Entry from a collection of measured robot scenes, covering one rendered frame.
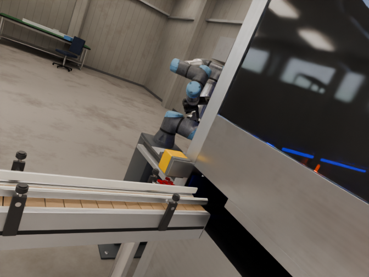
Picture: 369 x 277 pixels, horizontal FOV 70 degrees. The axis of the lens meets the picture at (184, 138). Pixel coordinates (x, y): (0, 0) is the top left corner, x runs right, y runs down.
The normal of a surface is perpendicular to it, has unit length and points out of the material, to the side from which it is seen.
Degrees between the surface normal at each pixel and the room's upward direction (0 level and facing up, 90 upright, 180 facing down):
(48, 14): 90
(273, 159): 90
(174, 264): 90
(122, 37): 90
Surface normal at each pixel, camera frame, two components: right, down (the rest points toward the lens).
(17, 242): 0.48, 0.41
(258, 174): -0.79, -0.18
